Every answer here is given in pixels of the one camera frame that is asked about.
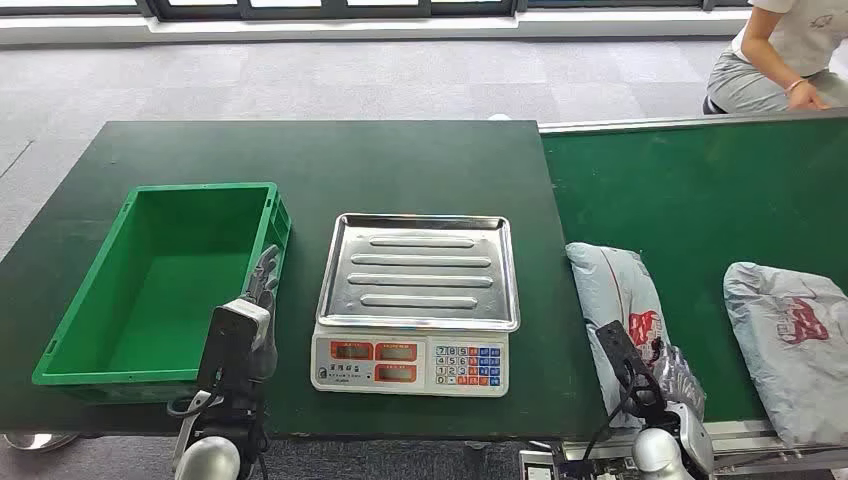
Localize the chrome round foot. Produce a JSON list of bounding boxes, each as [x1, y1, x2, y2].
[[3, 432, 81, 454]]

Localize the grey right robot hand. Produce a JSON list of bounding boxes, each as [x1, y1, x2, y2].
[[652, 343, 708, 423]]

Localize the white electronic scale body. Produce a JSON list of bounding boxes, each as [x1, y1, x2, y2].
[[310, 323, 511, 399]]

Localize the person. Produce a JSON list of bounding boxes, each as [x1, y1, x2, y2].
[[702, 0, 848, 116]]

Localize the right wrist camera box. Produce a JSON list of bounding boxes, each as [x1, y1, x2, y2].
[[594, 320, 668, 413]]

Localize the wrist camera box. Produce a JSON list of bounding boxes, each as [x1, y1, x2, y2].
[[196, 298, 272, 399], [594, 320, 668, 413]]

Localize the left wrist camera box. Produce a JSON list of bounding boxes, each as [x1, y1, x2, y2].
[[196, 298, 272, 399]]

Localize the green conveyor belt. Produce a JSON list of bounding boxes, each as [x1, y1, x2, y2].
[[539, 117, 848, 425]]

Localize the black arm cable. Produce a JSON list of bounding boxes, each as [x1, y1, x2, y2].
[[581, 370, 639, 468], [165, 389, 224, 421]]

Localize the person's hand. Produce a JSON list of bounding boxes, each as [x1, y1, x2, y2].
[[788, 82, 831, 113]]

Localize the green plastic crate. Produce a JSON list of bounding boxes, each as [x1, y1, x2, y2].
[[31, 182, 293, 405]]

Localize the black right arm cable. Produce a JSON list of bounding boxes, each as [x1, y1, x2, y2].
[[581, 370, 639, 468]]

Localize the dark green table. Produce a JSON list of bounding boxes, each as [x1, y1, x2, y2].
[[0, 119, 608, 443]]

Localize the steel weighing tray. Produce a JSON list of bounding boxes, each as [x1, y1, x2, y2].
[[316, 213, 521, 333]]

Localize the dark window frame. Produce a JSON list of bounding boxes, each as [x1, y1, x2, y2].
[[0, 0, 753, 21]]

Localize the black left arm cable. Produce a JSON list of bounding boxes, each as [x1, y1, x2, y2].
[[165, 389, 224, 421]]

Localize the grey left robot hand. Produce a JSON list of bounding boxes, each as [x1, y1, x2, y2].
[[241, 245, 283, 383]]

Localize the grey plastic parcel bag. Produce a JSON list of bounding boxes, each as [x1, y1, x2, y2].
[[722, 261, 848, 449], [564, 241, 708, 431]]

